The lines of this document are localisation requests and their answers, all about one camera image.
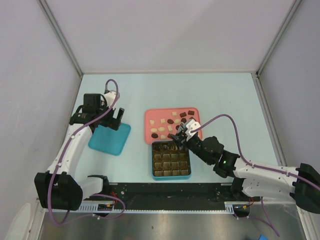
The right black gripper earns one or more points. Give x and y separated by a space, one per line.
185 142

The teal box lid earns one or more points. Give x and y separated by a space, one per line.
110 141

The teal chocolate box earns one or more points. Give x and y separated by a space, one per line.
170 164

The pink tray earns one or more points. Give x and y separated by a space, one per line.
159 122

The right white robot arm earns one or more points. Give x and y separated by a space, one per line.
300 185

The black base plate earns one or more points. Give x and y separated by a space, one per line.
158 194

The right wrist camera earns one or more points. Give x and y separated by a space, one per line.
192 127

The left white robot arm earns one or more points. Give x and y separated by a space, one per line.
57 188

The metal tongs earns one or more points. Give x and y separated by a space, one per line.
174 144

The white cable duct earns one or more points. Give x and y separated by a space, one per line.
103 208

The brown square chocolate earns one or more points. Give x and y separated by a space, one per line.
191 112

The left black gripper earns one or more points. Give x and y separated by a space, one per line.
113 123

